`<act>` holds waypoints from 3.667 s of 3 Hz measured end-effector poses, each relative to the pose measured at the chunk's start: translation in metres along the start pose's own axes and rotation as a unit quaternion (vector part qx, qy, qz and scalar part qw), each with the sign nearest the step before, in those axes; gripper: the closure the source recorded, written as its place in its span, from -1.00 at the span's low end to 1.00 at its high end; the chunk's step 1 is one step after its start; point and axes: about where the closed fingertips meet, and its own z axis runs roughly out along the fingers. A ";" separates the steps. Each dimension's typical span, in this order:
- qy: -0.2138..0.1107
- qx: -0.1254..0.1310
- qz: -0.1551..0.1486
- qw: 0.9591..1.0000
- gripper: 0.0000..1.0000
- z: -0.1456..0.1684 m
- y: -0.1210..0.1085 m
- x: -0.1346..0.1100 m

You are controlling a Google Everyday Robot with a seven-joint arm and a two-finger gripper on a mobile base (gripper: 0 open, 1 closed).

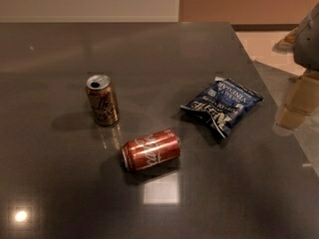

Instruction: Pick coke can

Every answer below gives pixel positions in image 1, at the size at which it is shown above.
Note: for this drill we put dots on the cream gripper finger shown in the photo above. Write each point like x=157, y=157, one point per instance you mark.
x=299, y=101

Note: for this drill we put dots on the blue chip bag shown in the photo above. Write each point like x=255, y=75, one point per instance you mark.
x=222, y=105

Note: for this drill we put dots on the red coke can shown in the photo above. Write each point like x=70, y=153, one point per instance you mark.
x=150, y=150

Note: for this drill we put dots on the brown upright soda can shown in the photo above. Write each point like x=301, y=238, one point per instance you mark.
x=102, y=98

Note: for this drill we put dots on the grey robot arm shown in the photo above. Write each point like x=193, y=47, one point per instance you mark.
x=306, y=42

